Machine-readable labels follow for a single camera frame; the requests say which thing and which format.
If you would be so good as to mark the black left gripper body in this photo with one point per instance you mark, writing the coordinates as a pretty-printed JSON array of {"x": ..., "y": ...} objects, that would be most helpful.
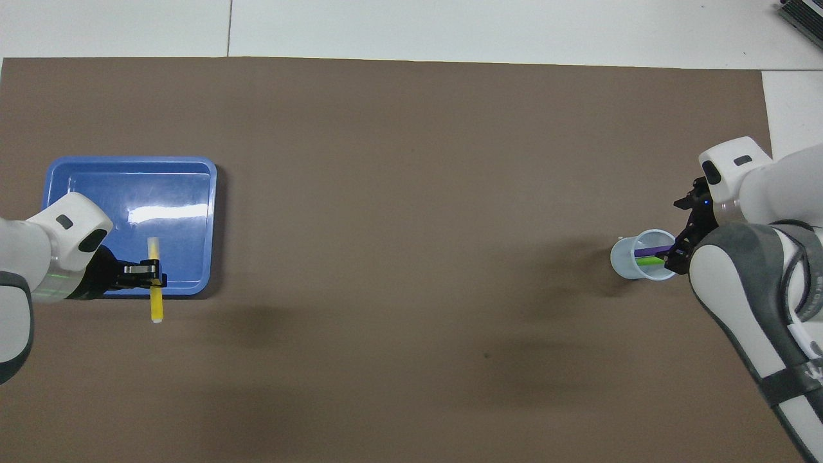
[{"x": 106, "y": 276}]

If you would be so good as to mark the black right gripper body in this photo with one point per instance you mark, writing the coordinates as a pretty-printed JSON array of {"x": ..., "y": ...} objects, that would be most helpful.
[{"x": 702, "y": 215}]

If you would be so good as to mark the purple marker pen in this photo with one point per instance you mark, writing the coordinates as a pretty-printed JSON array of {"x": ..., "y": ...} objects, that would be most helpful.
[{"x": 652, "y": 251}]

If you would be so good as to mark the green marker pen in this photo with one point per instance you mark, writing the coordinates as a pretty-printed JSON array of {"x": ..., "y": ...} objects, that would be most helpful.
[{"x": 649, "y": 261}]

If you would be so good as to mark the yellow marker pen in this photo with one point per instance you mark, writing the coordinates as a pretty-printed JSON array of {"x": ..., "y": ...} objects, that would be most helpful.
[{"x": 155, "y": 305}]

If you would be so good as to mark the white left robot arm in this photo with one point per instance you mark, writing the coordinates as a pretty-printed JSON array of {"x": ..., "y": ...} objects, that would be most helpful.
[{"x": 38, "y": 251}]

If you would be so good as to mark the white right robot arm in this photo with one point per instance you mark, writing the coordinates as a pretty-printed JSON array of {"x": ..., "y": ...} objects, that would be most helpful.
[{"x": 739, "y": 308}]

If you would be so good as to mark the blue plastic tray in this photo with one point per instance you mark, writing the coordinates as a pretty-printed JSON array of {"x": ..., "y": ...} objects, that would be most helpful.
[{"x": 161, "y": 186}]

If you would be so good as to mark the clear plastic cup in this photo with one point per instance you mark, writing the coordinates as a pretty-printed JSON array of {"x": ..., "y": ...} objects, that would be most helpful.
[{"x": 627, "y": 260}]

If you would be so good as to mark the grey striped device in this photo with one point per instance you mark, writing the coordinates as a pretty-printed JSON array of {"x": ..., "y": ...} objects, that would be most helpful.
[{"x": 804, "y": 13}]

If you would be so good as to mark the brown table mat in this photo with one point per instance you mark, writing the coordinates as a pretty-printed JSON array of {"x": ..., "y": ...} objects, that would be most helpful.
[{"x": 411, "y": 193}]

